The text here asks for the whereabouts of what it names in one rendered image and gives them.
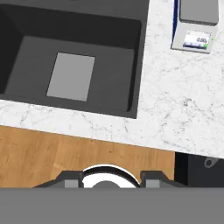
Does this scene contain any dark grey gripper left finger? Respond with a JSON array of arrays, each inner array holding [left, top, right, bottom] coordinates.
[[32, 171, 84, 189]]

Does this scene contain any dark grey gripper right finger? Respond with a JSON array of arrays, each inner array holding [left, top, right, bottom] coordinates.
[[140, 171, 187, 189]]

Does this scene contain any white and black round object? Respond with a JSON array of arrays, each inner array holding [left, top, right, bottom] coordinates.
[[80, 164, 142, 189]]

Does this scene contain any black dishwasher front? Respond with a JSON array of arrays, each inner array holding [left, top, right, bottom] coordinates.
[[174, 150, 224, 189]]

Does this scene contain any dark grey sink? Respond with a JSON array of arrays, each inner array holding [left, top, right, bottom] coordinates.
[[0, 0, 151, 120]]

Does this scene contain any white kitchen scale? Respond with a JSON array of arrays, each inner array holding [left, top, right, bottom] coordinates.
[[170, 0, 220, 55]]

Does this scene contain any grey dishwasher handle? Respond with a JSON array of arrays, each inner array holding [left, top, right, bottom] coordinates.
[[203, 157, 221, 169]]

